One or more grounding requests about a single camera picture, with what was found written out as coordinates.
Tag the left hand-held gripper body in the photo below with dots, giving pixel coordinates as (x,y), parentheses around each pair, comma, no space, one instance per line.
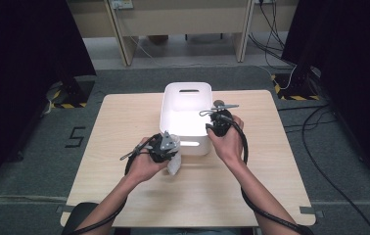
(160,153)

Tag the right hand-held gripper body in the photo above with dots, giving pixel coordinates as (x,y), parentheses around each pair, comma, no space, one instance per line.
(220,125)

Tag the white cloth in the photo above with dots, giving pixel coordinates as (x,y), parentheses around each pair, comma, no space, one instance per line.
(174,166)

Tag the white plastic basket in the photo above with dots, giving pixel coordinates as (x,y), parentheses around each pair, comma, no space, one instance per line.
(184,107)

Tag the person's right hand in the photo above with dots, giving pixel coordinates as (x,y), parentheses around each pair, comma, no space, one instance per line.
(228,147)

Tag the person's left hand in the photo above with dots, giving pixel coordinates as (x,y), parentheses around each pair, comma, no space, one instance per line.
(142,168)

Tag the black stand base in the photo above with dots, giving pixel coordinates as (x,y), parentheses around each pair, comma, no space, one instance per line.
(299,84)
(78,89)

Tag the black chair armrest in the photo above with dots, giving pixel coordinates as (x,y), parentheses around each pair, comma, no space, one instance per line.
(75,213)

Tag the beige desk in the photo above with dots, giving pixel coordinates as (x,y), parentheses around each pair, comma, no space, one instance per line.
(186,19)

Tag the grey tape strip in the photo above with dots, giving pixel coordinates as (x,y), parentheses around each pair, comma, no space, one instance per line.
(61,209)
(307,210)

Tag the black curtain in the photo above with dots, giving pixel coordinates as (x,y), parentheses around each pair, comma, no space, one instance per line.
(16,65)
(362,65)

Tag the wall power socket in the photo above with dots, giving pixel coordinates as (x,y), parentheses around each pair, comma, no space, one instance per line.
(122,4)

